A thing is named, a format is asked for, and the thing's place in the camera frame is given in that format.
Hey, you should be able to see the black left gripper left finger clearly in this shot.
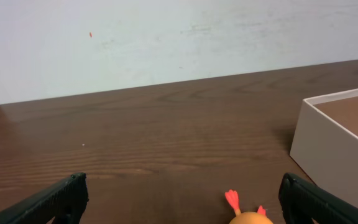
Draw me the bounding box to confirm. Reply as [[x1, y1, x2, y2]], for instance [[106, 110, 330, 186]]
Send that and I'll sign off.
[[0, 172, 89, 224]]

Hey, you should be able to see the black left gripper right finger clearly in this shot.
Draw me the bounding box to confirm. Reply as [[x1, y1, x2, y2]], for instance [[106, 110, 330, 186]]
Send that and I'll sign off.
[[278, 173, 358, 224]]

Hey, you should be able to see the orange duck toy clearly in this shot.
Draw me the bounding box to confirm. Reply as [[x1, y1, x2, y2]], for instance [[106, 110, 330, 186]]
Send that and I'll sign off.
[[224, 189, 273, 224]]

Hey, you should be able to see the white cardboard box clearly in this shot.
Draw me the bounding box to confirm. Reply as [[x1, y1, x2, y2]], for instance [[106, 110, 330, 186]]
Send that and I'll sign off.
[[290, 89, 358, 208]]

